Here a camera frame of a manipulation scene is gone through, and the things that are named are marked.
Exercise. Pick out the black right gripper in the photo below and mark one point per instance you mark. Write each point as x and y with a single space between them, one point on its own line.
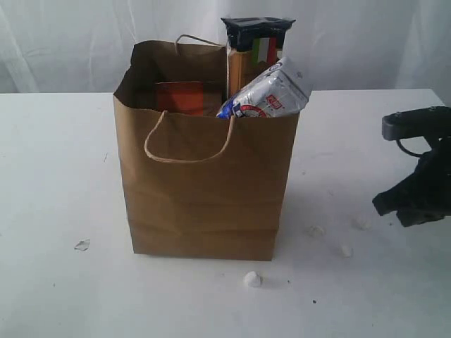
432 124

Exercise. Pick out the white marshmallow under carton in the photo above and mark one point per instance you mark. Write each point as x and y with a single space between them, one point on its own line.
315 231

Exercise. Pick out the white blue milk carton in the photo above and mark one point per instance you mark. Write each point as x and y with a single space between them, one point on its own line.
279 91

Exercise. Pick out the white marshmallow right of carton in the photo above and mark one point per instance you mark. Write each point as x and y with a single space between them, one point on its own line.
346 251

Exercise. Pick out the brown pouch orange label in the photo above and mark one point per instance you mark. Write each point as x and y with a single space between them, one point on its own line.
180 97

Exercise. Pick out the clear plastic scrap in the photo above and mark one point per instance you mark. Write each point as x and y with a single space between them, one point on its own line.
82 245

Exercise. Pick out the spaghetti packet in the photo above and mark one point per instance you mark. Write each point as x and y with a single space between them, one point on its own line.
254 44

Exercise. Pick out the brown paper bag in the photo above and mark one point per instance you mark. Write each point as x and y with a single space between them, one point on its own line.
197 186

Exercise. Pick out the white marshmallow far right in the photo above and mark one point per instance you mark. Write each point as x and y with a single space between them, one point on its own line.
362 223

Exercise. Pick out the white marshmallow near spaghetti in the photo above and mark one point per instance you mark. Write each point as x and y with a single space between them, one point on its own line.
253 279

